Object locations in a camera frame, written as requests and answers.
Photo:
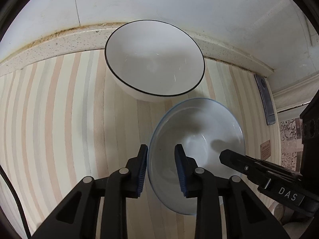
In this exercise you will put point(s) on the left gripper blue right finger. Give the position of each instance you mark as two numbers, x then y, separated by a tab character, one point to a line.
188	178

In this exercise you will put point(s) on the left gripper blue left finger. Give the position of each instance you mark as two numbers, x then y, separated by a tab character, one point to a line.
139	171

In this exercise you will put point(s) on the white bowl blue rim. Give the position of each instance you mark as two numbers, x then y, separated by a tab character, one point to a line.
204	127

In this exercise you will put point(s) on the white bowl black rim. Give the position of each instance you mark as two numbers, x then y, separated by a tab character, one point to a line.
154	61

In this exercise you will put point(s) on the small brown coaster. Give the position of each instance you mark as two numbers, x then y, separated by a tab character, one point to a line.
265	150

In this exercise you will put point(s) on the blue smartphone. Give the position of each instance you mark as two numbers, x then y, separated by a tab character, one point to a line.
266	99

